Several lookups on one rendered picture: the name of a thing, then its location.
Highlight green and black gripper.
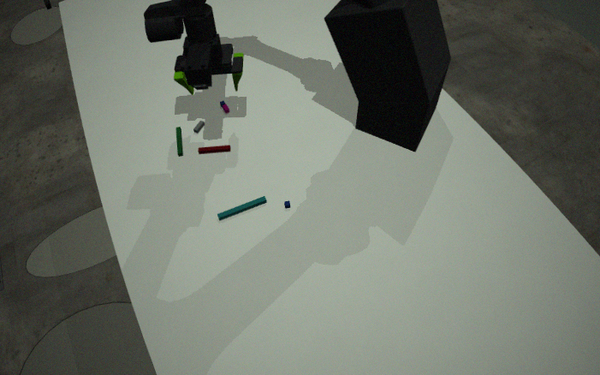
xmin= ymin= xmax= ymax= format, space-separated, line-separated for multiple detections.
xmin=174 ymin=31 xmax=244 ymax=95

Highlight turquoise rod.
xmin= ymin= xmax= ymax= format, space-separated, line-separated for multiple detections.
xmin=217 ymin=196 xmax=267 ymax=221

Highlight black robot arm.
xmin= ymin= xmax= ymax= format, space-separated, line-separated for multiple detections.
xmin=144 ymin=0 xmax=223 ymax=90

